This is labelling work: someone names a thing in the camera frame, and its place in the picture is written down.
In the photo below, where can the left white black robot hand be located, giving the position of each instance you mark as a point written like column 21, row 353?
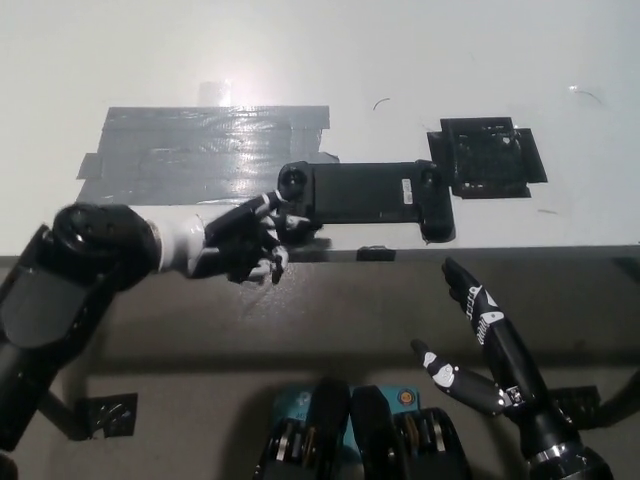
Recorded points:
column 225, row 245

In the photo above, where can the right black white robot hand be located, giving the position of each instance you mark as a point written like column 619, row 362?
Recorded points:
column 505, row 360

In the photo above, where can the large grey duct tape patch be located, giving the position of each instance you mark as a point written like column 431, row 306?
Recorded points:
column 190, row 155

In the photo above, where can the small black tape strip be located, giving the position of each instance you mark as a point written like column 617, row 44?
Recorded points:
column 375, row 253

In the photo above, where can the square black tape patch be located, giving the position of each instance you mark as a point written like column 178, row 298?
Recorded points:
column 485, row 157

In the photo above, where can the black game controller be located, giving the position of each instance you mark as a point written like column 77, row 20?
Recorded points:
column 360, row 195

